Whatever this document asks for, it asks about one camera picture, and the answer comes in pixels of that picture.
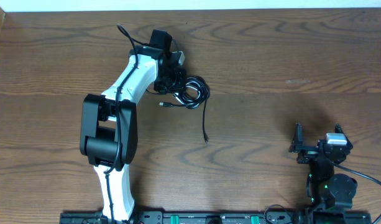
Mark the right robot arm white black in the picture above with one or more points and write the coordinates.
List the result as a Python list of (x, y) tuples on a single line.
[(331, 193)]

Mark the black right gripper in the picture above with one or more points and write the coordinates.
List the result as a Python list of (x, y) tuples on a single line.
[(309, 152)]

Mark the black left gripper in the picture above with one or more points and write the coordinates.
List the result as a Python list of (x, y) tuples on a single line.
[(181, 84)]

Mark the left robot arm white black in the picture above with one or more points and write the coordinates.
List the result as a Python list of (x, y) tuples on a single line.
[(109, 130)]

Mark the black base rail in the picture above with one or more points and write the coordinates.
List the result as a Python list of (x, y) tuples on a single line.
[(156, 217)]

